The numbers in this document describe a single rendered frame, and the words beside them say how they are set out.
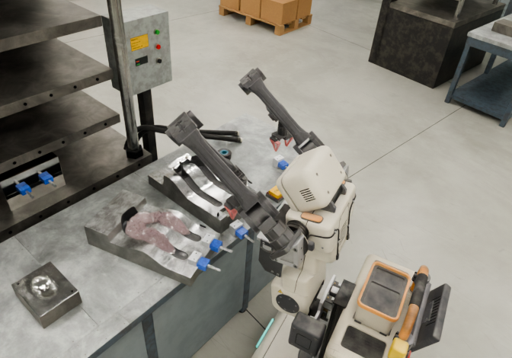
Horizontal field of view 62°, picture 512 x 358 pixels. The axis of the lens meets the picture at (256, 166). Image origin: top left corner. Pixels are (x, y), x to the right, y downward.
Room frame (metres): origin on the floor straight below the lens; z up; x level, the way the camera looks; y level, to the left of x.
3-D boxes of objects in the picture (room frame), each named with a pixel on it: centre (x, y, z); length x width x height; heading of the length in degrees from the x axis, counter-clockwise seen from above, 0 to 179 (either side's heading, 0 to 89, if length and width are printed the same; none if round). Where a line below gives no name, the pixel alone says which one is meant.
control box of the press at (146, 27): (2.17, 0.68, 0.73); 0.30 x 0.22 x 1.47; 142
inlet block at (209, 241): (1.20, 0.13, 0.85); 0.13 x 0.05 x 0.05; 69
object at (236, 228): (1.31, 0.03, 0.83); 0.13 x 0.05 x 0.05; 48
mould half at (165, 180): (1.57, 0.25, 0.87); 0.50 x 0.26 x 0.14; 52
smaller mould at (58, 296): (0.93, 0.73, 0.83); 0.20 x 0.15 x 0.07; 52
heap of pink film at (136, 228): (1.24, 0.40, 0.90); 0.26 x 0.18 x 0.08; 69
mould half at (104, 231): (1.24, 0.41, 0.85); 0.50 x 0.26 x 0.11; 69
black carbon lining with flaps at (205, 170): (1.56, 0.25, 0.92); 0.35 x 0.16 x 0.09; 52
